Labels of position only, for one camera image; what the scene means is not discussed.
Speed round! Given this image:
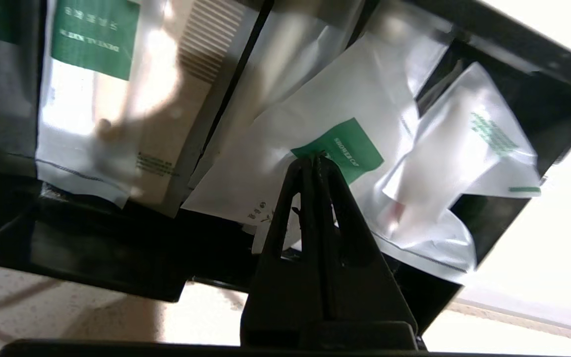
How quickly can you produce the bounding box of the black compartment tray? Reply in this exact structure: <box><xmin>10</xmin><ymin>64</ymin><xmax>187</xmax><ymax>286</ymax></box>
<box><xmin>0</xmin><ymin>0</ymin><xmax>571</xmax><ymax>338</ymax></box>

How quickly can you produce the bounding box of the clear packet with white tube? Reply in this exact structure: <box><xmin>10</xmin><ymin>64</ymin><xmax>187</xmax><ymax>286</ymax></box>
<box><xmin>35</xmin><ymin>0</ymin><xmax>167</xmax><ymax>209</ymax></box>

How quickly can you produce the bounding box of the beige comb packet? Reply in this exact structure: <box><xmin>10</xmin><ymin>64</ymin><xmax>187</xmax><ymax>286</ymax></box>
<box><xmin>127</xmin><ymin>0</ymin><xmax>261</xmax><ymax>219</ymax></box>

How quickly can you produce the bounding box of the shower cap packet green label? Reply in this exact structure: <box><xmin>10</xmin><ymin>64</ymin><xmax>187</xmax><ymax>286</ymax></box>
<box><xmin>181</xmin><ymin>32</ymin><xmax>421</xmax><ymax>226</ymax></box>

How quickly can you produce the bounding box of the crumpled white translucent packet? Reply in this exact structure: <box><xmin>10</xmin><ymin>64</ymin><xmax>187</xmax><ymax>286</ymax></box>
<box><xmin>352</xmin><ymin>62</ymin><xmax>543</xmax><ymax>286</ymax></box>

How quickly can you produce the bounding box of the black amenity drawer box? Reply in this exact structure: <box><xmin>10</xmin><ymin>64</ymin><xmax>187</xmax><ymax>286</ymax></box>
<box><xmin>404</xmin><ymin>0</ymin><xmax>571</xmax><ymax>107</ymax></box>

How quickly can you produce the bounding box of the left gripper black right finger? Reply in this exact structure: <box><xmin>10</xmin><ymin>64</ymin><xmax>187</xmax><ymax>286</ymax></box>
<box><xmin>313</xmin><ymin>155</ymin><xmax>418</xmax><ymax>333</ymax></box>

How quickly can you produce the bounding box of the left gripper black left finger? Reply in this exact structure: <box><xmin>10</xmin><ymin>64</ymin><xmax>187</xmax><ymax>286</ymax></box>
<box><xmin>240</xmin><ymin>157</ymin><xmax>324</xmax><ymax>332</ymax></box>

